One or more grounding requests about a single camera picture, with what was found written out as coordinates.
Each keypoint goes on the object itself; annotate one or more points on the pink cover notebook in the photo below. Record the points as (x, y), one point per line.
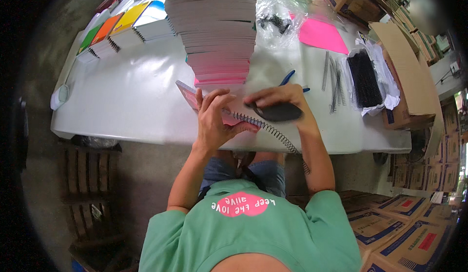
(188, 94)

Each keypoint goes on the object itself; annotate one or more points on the person's body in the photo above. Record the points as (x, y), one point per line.
(252, 235)

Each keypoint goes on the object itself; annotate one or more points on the person's left hand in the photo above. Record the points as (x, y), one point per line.
(210, 125)

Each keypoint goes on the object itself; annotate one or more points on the stack of brown cartons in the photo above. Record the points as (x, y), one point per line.
(431, 169)

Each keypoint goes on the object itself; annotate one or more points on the black oval hand tool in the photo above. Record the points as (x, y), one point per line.
(279, 112)

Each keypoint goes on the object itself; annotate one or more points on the heap of printed cartons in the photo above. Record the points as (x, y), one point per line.
(402, 228)

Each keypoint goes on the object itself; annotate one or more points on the black spiral binding coil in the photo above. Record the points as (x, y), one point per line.
(281, 138)

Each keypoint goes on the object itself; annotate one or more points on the orange cover notebook stack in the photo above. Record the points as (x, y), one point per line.
(106, 30)

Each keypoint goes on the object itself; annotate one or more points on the wooden pallet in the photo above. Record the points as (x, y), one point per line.
(91, 195)

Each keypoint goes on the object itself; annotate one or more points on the row of loose metal coils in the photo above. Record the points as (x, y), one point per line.
(334, 82)

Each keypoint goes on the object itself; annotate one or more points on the person's right fingers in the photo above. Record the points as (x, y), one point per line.
(265, 95)

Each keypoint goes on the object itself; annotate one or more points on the tall stack of unbound notebooks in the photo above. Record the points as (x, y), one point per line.
(219, 30)

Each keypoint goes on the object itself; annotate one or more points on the yellow cover notebook stack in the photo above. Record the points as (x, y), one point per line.
(128, 19)

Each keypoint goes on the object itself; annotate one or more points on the stack of white sheets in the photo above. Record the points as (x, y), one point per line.
(98, 19)

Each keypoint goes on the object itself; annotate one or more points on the clear plastic bag black bits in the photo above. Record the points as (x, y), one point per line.
(279, 21)

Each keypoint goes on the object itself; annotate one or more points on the white wall socket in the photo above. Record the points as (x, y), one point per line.
(455, 68)

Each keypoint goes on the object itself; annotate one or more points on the shelf of cartons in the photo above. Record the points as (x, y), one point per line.
(420, 34)

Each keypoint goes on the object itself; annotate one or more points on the black coil bundle white wrapping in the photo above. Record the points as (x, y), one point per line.
(363, 78)

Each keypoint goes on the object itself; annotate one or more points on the person's legs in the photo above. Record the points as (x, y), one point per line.
(267, 173)

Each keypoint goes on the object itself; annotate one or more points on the open cardboard box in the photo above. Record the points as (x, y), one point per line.
(413, 85)

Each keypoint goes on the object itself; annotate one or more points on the blue white cover notebook stack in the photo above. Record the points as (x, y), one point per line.
(155, 25)

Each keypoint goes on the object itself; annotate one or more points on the green cover notebook stack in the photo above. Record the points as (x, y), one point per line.
(89, 40)

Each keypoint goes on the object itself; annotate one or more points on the white tape roll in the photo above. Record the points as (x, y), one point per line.
(60, 96)

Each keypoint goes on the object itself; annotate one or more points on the pink paper sheet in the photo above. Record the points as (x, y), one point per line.
(321, 36)

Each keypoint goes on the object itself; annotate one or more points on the person's right hand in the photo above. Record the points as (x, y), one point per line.
(289, 94)

